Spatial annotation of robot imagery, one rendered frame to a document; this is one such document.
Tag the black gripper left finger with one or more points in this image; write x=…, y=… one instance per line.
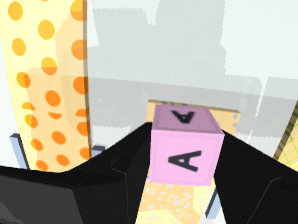
x=106, y=189

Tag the pink letter block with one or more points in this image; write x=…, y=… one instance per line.
x=186, y=143

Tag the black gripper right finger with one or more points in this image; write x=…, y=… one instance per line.
x=253, y=188

